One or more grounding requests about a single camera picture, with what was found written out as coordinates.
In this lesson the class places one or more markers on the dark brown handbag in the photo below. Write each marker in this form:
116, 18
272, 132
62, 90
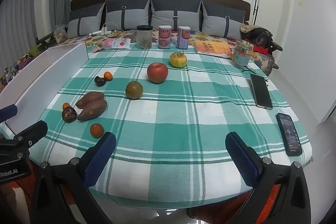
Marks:
258, 35

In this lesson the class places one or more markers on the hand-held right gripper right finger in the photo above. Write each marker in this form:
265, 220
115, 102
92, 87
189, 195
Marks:
241, 161

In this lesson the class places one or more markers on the white printed packet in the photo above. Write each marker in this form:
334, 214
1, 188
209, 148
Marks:
121, 43

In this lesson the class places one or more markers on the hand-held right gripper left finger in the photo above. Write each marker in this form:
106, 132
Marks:
101, 158

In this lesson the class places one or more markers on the red box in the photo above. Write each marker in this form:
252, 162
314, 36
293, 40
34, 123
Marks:
262, 50

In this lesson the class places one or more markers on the pink snack bag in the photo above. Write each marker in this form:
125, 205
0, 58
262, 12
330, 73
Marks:
103, 44

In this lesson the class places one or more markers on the sweet potato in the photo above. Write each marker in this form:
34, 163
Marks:
92, 110
90, 99

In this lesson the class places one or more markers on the clear jar with black lid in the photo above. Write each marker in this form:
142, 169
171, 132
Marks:
144, 37

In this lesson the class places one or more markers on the clear bag of snacks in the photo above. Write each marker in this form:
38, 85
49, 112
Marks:
59, 34

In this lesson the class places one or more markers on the dark reddish mandarin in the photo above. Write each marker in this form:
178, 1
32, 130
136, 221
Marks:
96, 130

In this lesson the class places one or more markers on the white power strip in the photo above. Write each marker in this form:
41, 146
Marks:
101, 31

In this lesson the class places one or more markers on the black smartphone with pale case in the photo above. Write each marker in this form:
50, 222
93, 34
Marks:
261, 91

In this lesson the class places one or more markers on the green checkered tablecloth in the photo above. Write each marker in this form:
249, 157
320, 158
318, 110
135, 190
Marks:
170, 134

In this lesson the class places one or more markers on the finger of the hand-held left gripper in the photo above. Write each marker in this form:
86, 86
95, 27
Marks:
31, 132
8, 111

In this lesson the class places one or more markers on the brown kiwi fruit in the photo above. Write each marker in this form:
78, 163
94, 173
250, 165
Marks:
134, 90

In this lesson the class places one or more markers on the printed glass jar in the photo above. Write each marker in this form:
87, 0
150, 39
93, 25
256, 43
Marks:
242, 54

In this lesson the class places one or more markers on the small orange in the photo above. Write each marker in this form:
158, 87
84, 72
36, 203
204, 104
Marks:
66, 106
108, 75

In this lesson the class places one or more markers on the orange book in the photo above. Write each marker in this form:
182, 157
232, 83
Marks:
213, 48

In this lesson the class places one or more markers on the white cardboard box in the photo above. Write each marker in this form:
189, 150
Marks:
39, 74

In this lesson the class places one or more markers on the red apple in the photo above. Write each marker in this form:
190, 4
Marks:
157, 72

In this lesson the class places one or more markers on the black smartphone with lit screen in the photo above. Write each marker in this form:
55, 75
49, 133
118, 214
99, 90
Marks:
289, 134

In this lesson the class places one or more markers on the green cushion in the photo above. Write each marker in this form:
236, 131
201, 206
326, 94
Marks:
35, 50

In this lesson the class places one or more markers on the grey curtain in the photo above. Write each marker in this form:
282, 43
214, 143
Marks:
31, 3

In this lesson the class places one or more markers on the dark wrinkled fruit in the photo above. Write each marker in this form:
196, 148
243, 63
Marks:
69, 114
99, 80

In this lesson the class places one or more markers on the printed food can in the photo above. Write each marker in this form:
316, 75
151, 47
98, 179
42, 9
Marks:
164, 37
183, 37

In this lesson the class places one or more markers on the grey two-tone pillow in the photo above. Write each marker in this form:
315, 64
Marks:
85, 23
174, 14
223, 23
127, 15

